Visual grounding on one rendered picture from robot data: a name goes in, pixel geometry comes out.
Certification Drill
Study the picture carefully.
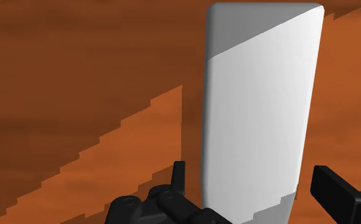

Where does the white rounded rectangular slab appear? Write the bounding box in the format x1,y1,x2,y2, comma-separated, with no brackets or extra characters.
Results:
200,2,325,224

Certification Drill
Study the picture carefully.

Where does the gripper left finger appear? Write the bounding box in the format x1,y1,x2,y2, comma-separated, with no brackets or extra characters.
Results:
104,160,231,224

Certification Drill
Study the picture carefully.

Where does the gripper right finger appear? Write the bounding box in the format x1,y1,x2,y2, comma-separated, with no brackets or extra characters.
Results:
310,165,361,224

